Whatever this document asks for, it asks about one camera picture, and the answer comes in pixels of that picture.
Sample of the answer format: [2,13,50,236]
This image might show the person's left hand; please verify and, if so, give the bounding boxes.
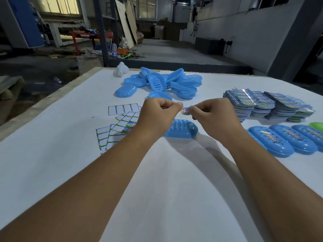
[135,97,184,144]

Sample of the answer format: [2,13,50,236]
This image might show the person's right hand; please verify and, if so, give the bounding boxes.
[188,98,245,148]

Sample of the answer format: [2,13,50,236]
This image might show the stacks of colourful sticker sheets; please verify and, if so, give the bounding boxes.
[223,88,315,123]

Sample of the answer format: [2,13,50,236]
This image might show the fanned backing sheets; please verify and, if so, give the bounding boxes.
[112,111,140,133]

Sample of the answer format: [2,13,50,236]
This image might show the pile of blue soap dishes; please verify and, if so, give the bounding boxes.
[115,67,203,101]

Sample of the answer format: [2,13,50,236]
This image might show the person's left forearm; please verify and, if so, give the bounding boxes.
[0,129,154,242]

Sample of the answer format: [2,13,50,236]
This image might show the person's right forearm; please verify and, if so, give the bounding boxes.
[223,133,323,242]

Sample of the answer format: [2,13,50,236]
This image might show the black box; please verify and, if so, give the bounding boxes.
[194,37,225,55]

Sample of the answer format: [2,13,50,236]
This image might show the small white plastic figure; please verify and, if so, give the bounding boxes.
[116,62,130,77]

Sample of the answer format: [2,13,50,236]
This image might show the pale wooden crate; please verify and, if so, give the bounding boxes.
[77,56,103,76]

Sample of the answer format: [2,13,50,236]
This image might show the pale leaning plywood board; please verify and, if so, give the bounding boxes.
[115,0,136,49]

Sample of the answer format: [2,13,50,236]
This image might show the brown leaning board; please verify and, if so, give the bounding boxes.
[125,0,139,44]

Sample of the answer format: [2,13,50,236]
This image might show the silver machine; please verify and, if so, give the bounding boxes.
[173,0,196,23]

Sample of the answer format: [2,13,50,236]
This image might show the grey slanted pillar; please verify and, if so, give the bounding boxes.
[267,0,323,82]

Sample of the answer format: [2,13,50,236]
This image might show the wide window with grid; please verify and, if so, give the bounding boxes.
[137,0,157,19]

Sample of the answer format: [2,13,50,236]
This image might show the red metal table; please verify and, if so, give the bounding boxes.
[71,31,113,56]

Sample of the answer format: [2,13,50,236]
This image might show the large bright window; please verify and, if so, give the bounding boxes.
[38,0,80,15]

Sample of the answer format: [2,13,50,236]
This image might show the wooden pallet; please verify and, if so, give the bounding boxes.
[0,75,26,100]

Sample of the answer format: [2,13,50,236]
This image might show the blue and white machine cabinet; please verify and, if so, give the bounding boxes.
[6,0,45,49]

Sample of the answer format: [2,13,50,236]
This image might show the thick dark steel post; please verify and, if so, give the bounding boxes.
[93,0,109,68]

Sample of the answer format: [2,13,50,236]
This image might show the thin dark steel post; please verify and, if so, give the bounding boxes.
[110,0,119,46]

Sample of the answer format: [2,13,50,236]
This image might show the white metal workbench frame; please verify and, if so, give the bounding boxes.
[43,20,90,48]

